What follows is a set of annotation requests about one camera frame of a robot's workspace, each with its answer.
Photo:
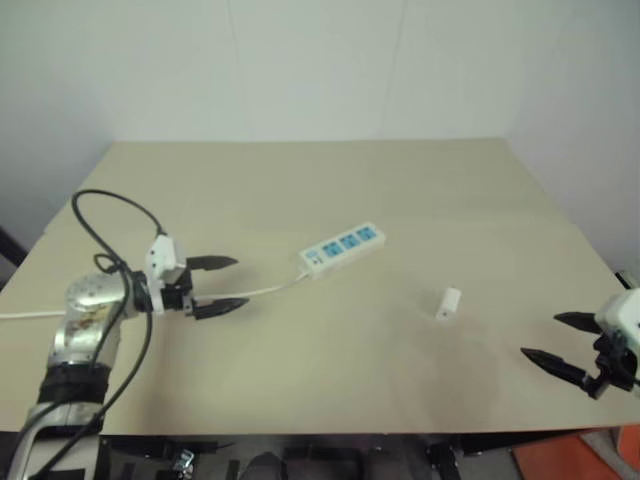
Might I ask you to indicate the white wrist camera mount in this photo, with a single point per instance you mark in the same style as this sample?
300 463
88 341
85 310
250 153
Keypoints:
162 252
622 312

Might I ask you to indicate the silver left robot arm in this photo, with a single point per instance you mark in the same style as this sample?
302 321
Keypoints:
80 320

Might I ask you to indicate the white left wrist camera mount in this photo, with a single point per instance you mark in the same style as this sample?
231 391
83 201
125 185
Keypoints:
162 252

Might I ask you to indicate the white power strip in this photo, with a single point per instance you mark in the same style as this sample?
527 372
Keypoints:
345 249

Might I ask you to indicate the small silver metal clip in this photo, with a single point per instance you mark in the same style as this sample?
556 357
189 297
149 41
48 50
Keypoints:
183 460

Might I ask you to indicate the orange object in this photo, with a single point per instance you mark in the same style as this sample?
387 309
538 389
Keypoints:
575 457

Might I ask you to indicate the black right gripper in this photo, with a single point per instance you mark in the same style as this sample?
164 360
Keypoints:
617 367

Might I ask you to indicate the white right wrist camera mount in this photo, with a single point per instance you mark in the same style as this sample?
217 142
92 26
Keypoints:
622 312

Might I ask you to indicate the white plug adapter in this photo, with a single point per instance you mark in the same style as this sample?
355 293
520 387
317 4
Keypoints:
446 305

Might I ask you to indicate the dark grey panel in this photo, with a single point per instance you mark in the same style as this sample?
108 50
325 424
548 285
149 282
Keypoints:
10 250

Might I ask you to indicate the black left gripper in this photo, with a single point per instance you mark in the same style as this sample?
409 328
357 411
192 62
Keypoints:
177 297

